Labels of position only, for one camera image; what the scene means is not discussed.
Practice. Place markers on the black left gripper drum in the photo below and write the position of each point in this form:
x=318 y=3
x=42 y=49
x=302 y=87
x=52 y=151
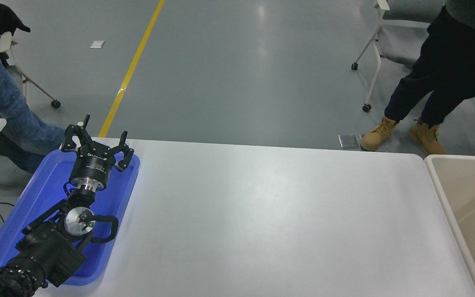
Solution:
x=92 y=167

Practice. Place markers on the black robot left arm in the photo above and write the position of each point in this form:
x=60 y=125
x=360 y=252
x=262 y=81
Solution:
x=43 y=251

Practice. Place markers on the blue plastic tray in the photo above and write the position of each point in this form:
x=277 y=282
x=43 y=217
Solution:
x=41 y=185

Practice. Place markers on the person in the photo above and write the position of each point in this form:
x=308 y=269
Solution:
x=447 y=66
x=2 y=111

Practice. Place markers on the black cloth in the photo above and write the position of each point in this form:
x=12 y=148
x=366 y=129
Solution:
x=4 y=16

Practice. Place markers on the large pale bin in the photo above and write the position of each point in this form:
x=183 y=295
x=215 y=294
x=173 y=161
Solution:
x=474 y=198

